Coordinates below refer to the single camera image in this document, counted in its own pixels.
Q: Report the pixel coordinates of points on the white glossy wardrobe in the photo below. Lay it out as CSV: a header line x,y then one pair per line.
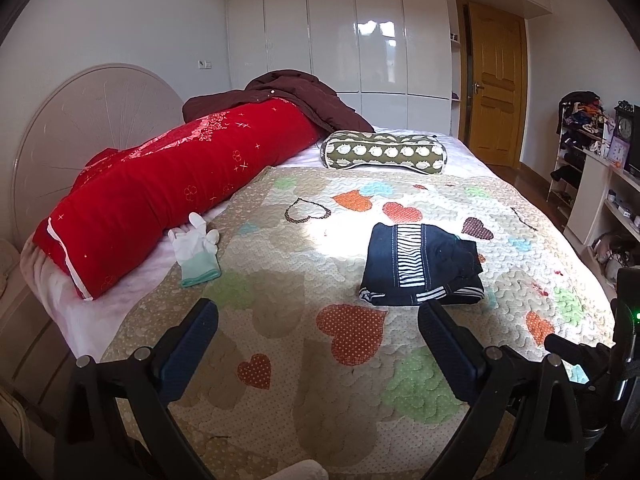
x,y
340,35

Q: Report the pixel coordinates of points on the shoe rack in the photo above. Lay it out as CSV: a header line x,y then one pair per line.
x,y
575,160

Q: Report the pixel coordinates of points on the red bolster pillow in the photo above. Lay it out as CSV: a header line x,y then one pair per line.
x,y
175,180

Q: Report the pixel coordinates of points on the round beige headboard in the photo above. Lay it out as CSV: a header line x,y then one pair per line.
x,y
75,125

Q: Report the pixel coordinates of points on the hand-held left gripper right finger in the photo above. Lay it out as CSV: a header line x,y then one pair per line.
x,y
450,355

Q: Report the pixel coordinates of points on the dark brown jacket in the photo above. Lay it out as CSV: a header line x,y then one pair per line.
x,y
300,90

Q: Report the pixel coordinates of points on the white shelf unit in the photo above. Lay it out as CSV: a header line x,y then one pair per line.
x,y
595,185

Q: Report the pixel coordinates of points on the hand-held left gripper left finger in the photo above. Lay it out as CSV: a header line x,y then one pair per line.
x,y
190,345

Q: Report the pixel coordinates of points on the heart patchwork quilt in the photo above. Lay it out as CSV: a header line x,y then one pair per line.
x,y
300,260

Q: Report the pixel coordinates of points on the navy striped pants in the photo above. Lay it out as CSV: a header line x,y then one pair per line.
x,y
390,260

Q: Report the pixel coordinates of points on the wooden door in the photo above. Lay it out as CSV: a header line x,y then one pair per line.
x,y
497,85

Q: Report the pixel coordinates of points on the dark table clock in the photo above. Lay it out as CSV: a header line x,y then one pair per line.
x,y
625,127

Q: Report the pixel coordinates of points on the white cloth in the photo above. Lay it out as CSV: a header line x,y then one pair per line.
x,y
305,471

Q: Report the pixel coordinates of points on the green dotted pillow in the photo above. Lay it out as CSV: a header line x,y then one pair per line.
x,y
385,152

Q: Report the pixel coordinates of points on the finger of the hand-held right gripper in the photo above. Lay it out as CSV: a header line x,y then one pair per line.
x,y
575,352

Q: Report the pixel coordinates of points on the white glove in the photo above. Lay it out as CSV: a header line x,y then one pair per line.
x,y
197,260

